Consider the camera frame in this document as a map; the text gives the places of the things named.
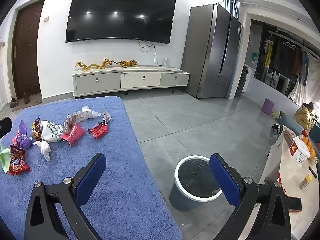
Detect white hanging sheet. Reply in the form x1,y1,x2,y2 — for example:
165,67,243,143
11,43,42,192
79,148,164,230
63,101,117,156
289,55,320,105

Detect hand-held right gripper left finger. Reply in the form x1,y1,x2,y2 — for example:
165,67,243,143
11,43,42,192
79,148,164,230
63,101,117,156
24,152,107,240

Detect golden dragon figurine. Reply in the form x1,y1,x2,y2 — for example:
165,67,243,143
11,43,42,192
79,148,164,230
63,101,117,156
76,58,120,72

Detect white table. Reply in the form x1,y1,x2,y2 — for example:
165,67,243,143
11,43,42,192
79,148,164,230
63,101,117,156
257,127,320,240

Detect dark bin with white rim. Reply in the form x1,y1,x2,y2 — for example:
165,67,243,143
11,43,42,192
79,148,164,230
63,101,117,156
169,155,223,211

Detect long dark red box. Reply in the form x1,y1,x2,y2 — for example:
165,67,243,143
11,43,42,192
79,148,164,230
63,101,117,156
284,130,297,147

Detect purple bin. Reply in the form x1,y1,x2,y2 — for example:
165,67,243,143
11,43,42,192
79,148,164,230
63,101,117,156
262,98,275,115

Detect yellow hanging garment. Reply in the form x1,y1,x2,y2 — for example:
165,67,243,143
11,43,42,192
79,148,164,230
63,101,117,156
264,40,273,68

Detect small jar with yellow lid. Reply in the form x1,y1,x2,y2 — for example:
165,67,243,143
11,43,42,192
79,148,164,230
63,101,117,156
299,174,313,190

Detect brown entrance door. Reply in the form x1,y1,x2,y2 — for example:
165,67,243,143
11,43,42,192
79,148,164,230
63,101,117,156
12,0,47,98

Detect red paper cup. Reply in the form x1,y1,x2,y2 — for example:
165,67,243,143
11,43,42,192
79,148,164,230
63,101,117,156
61,123,85,147

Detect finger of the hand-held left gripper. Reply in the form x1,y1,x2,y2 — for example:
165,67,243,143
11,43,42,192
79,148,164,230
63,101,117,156
0,117,13,139

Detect brown clear snack wrapper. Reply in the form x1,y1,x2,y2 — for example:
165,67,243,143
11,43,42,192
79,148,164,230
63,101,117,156
64,110,92,133

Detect television cables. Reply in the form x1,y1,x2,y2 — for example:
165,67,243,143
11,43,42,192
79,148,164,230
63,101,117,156
139,40,160,65

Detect blue hanging garment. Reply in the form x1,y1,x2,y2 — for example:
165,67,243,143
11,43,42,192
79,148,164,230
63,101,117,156
299,51,309,85

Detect white plastic bag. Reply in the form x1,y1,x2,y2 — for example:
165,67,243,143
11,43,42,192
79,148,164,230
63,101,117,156
40,120,66,143

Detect blue fluffy blanket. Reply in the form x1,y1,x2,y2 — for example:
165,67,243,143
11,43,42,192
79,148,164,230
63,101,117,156
0,95,182,240

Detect purple snack wrapper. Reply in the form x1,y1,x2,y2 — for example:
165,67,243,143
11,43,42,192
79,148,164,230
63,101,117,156
12,120,33,149

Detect black wall television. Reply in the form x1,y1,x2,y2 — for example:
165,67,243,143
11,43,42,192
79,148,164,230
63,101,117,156
65,0,177,45

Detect white television cabinet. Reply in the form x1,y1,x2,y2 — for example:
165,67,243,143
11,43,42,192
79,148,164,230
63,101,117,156
71,65,190,98

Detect small red snack wrapper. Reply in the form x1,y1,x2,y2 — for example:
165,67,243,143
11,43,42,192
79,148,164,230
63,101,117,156
87,122,108,140

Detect teal chair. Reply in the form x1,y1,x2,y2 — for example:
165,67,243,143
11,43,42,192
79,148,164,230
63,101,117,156
278,115,310,140

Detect white basket with red label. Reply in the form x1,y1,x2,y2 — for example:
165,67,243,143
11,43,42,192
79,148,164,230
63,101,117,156
289,136,312,167

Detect red-cased phone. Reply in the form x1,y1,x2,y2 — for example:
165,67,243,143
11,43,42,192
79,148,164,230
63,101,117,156
285,196,302,213

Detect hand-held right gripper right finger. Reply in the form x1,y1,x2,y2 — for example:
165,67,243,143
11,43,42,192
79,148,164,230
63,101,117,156
209,153,292,240

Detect clear printed wrapper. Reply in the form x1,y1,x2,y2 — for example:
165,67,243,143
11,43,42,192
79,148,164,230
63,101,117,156
101,109,112,125

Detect pile of oranges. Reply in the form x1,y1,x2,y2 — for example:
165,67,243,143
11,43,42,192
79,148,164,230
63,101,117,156
299,135,320,160

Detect brown hanging jacket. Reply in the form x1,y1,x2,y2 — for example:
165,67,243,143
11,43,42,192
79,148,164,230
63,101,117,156
294,50,303,75

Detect blue curtain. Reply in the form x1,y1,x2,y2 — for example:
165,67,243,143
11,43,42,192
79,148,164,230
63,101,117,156
222,0,241,20

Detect grey double-door fridge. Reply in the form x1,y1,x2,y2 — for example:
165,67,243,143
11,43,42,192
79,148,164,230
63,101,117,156
180,4,242,99

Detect grey washing machine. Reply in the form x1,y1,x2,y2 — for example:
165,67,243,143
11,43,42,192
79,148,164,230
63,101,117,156
236,64,255,97

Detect dark red yellow snack packet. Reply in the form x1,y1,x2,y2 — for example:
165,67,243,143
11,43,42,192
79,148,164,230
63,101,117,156
31,116,42,142

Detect green paper scrap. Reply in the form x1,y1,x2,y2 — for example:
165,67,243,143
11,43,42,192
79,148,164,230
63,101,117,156
0,146,13,173

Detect large red snack bag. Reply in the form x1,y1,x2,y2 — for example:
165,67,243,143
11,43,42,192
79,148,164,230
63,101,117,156
8,144,32,176

